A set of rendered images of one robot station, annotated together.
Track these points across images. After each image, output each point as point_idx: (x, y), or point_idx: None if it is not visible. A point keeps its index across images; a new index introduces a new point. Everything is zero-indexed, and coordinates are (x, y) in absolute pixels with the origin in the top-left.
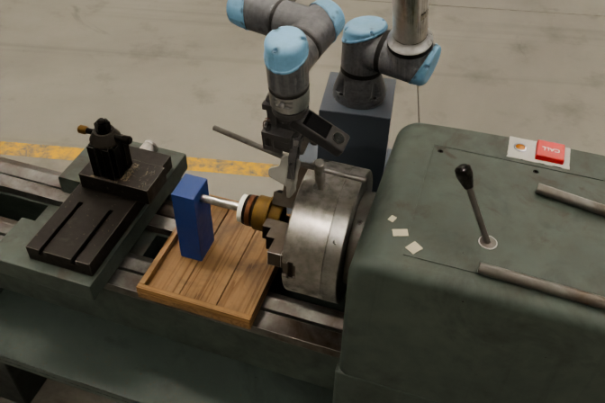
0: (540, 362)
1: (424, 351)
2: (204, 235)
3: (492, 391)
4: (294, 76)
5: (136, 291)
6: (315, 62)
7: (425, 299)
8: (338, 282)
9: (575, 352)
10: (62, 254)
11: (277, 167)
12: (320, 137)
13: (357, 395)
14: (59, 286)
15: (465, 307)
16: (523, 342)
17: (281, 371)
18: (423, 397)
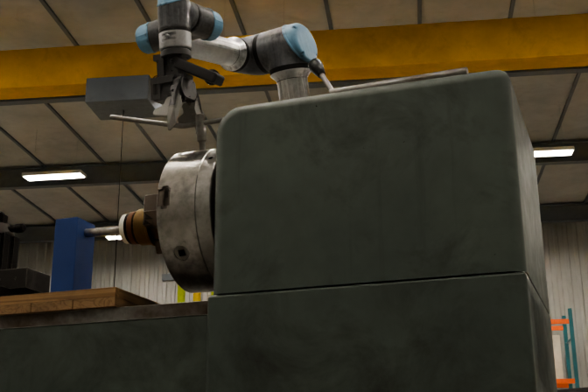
0: (402, 150)
1: (295, 199)
2: (80, 285)
3: (373, 228)
4: (178, 6)
5: None
6: (196, 18)
7: (284, 120)
8: (214, 204)
9: (425, 119)
10: None
11: (161, 106)
12: (199, 66)
13: (234, 331)
14: None
15: (320, 111)
16: (379, 131)
17: (146, 388)
18: (307, 285)
